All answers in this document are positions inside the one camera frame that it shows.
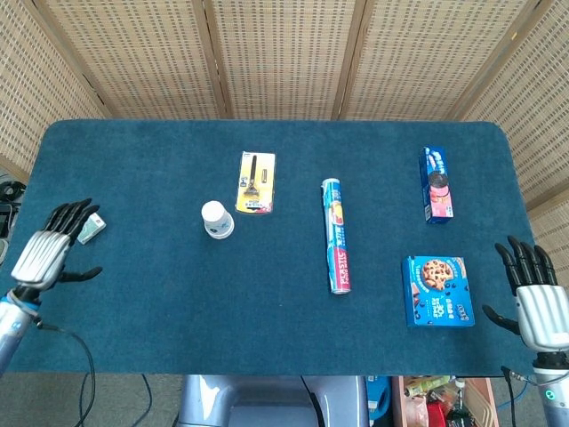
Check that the plastic wrap roll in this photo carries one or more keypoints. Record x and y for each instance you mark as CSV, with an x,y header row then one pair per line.
x,y
338,236

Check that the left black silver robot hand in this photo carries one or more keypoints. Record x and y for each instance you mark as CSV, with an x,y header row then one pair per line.
x,y
42,253

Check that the blue chocolate chip cookie box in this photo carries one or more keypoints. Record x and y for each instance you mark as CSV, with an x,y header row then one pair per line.
x,y
436,291

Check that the blue sandwich cookie box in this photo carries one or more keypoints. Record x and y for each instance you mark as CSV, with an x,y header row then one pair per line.
x,y
437,187

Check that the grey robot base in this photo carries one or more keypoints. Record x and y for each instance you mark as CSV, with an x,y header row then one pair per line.
x,y
271,402

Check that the small green white card box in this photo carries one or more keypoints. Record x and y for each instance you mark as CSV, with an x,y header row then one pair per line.
x,y
92,229

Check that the razor in yellow blister pack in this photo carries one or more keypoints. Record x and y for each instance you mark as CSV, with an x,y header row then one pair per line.
x,y
256,182

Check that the dark equipment clutter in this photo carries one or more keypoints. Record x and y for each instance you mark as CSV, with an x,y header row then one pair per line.
x,y
9,209

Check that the blue table mat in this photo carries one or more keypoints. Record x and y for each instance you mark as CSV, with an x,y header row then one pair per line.
x,y
284,311

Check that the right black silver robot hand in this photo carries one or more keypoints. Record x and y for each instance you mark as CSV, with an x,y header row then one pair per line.
x,y
540,307

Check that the pink crate with goods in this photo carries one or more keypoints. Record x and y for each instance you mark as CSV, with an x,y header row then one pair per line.
x,y
444,402

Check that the woven rattan folding screen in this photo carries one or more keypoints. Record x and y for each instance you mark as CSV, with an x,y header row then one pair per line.
x,y
284,58

